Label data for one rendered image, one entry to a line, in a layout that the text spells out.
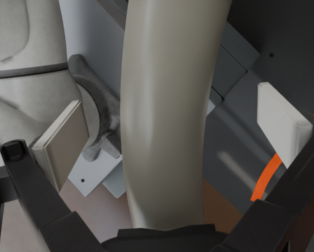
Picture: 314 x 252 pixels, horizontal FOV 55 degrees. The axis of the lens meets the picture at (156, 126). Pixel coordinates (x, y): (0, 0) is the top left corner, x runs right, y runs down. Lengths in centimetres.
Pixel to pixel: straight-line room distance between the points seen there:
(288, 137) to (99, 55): 53
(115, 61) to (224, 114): 93
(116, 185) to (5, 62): 46
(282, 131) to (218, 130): 135
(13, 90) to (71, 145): 31
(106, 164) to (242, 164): 97
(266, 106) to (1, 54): 38
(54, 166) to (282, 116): 12
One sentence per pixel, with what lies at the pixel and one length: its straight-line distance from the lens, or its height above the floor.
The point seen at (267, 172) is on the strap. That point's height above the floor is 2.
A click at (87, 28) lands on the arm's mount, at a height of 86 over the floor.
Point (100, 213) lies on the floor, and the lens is 218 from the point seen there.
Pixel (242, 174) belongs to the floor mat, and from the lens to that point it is 159.
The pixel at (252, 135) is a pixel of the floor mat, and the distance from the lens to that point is 149.
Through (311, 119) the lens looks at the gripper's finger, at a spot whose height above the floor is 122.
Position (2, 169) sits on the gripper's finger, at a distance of 17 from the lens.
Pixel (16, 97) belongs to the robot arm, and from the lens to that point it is 49.
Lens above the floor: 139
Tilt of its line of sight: 58 degrees down
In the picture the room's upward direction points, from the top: 129 degrees counter-clockwise
